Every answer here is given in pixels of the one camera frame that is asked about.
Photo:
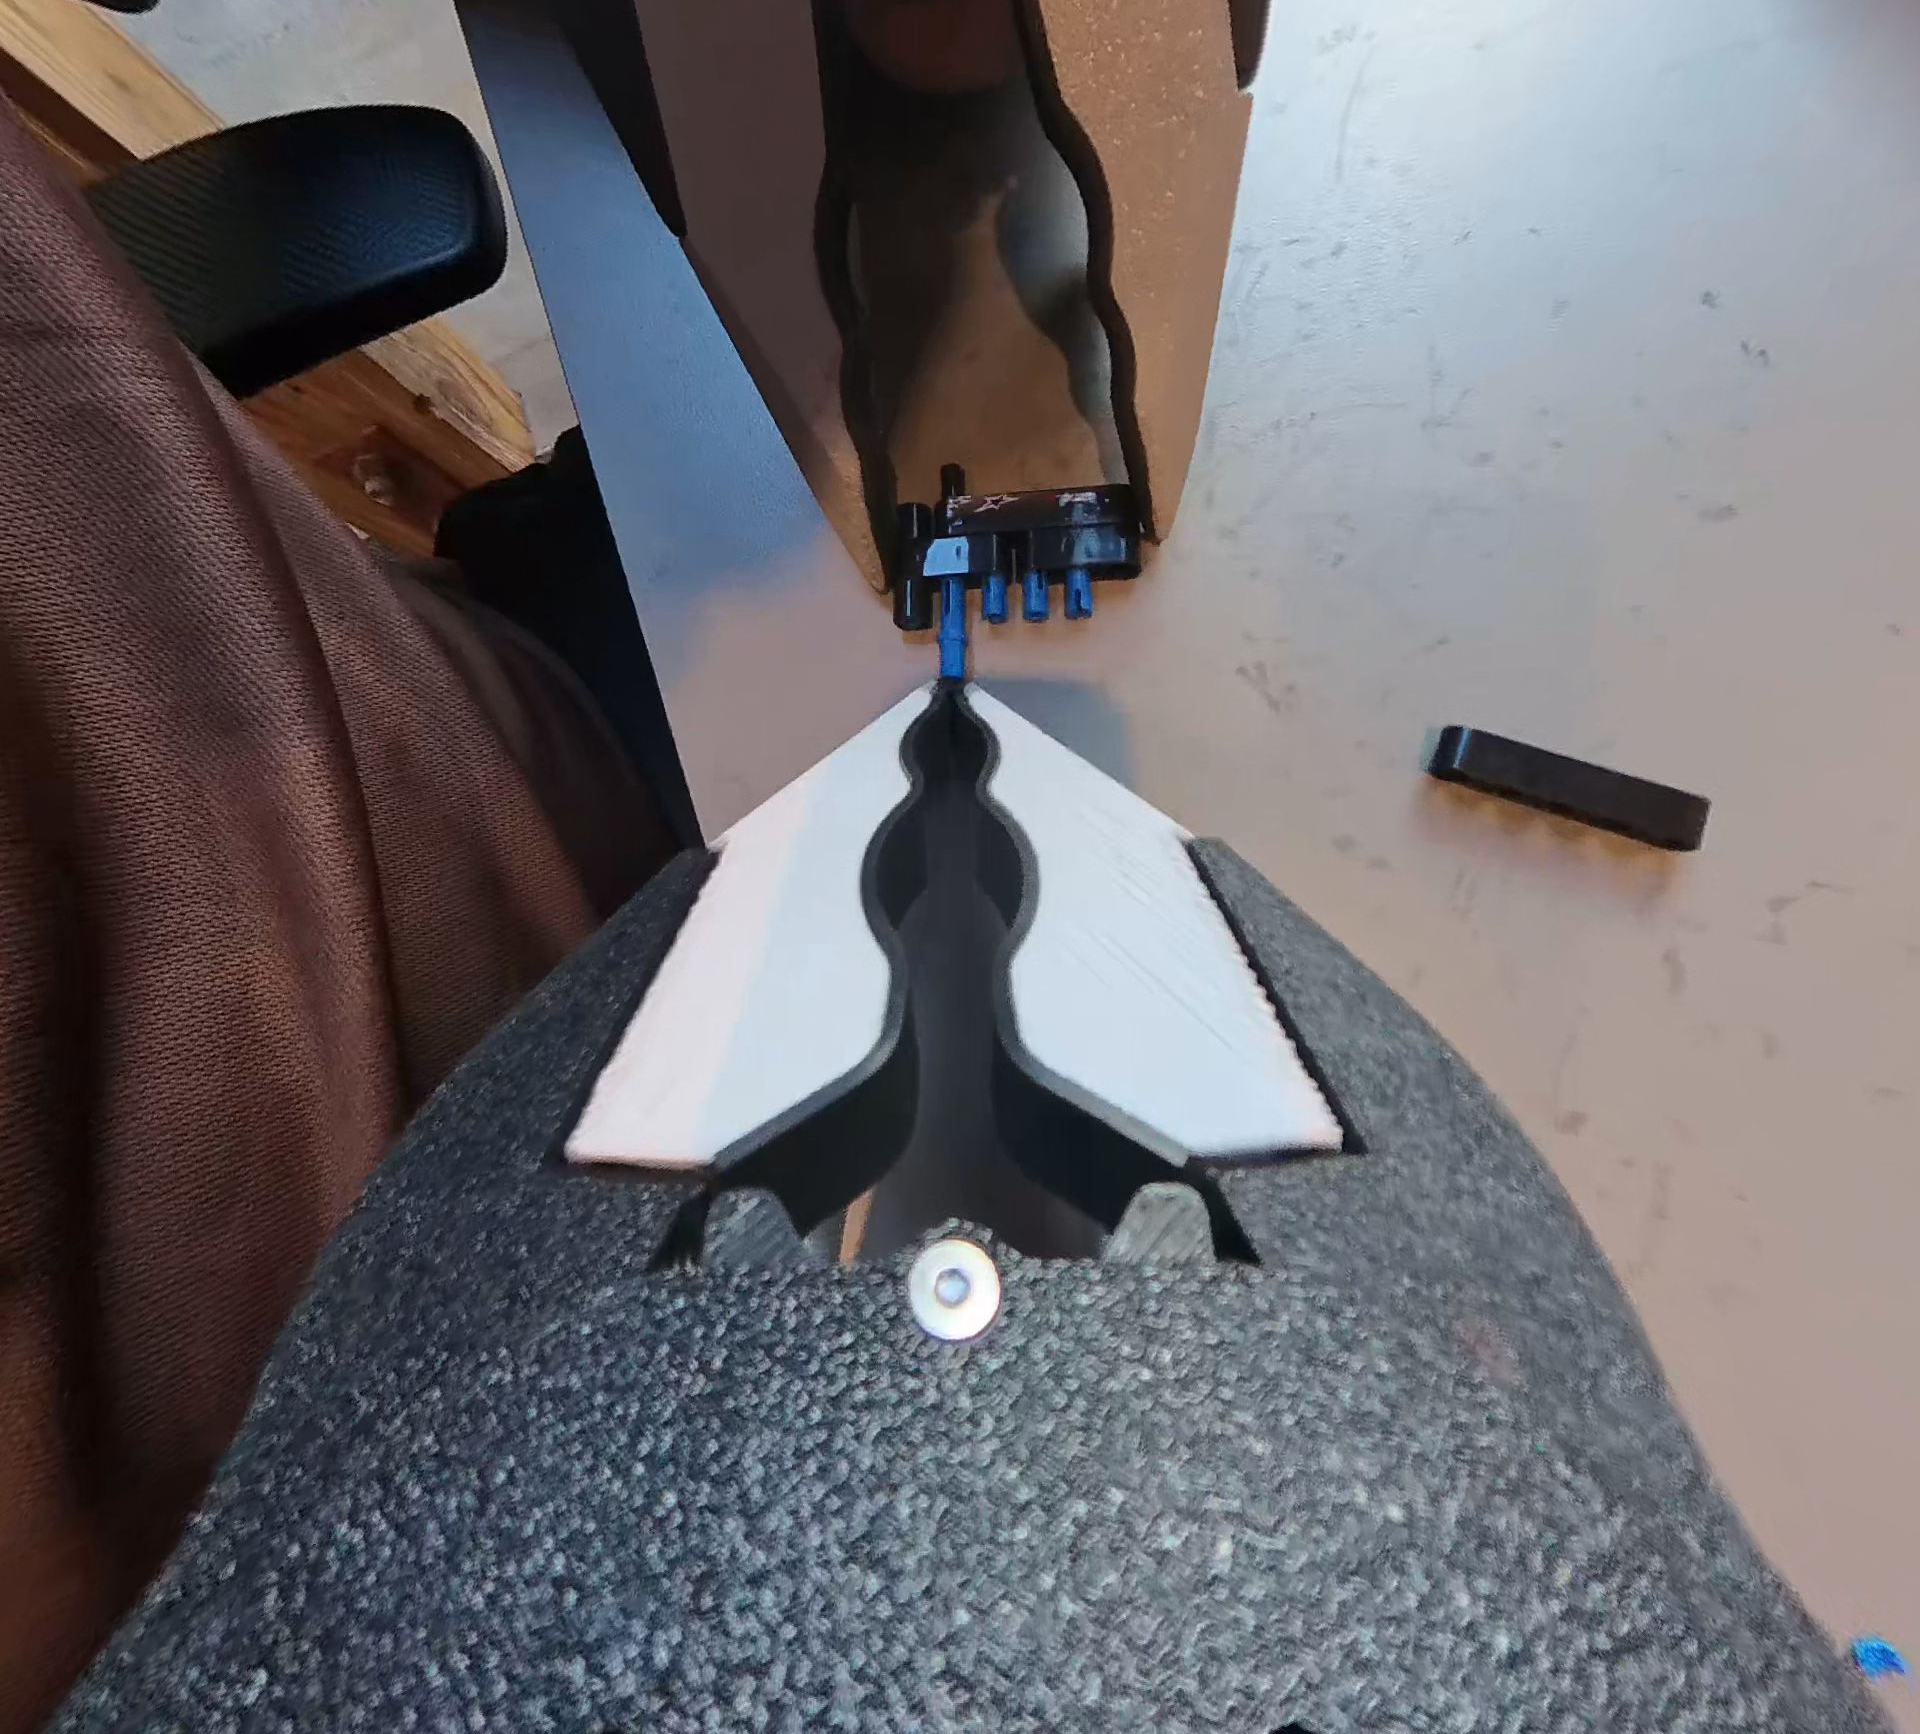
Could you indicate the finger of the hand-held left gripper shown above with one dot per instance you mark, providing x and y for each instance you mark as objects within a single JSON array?
[
  {"x": 721, "y": 115},
  {"x": 1155, "y": 115}
]

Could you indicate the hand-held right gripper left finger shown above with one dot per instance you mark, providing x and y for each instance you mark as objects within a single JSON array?
[{"x": 734, "y": 998}]

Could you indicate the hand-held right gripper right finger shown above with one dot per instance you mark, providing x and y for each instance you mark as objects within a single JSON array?
[{"x": 1171, "y": 998}]

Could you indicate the single blue brick pin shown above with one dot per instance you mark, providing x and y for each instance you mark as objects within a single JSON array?
[{"x": 950, "y": 654}]

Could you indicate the black brick assembly blue pins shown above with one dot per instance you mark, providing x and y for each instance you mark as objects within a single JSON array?
[{"x": 1051, "y": 542}]

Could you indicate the short black brick beam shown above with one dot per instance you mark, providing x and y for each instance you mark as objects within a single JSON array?
[{"x": 1575, "y": 788}]

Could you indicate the light grey desk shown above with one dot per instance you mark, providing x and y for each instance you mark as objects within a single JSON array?
[{"x": 1501, "y": 414}]

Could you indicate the person's left hand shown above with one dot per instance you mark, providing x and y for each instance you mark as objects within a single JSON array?
[{"x": 923, "y": 38}]

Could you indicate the black office chair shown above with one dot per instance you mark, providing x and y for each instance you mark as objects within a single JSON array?
[{"x": 300, "y": 219}]

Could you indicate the person's brown sweater torso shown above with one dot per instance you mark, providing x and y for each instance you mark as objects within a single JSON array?
[{"x": 225, "y": 864}]

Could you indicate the small blue brick piece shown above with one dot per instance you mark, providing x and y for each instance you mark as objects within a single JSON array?
[{"x": 1874, "y": 1656}]

